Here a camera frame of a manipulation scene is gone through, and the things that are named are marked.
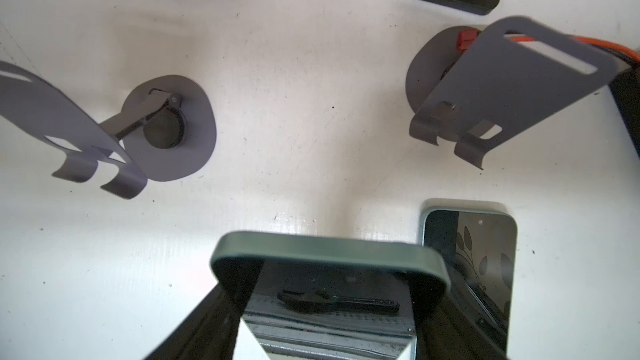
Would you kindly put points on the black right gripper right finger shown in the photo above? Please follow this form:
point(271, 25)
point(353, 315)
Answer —
point(446, 330)

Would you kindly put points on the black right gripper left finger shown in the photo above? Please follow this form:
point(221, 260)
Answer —
point(209, 332)

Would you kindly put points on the black phone stand front left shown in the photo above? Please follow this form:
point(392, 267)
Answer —
point(165, 131)

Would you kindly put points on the grey round stand front right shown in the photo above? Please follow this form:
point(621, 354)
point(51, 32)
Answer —
point(480, 88)

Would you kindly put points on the black charging board yellow plugs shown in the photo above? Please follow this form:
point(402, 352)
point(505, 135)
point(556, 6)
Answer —
point(625, 86)

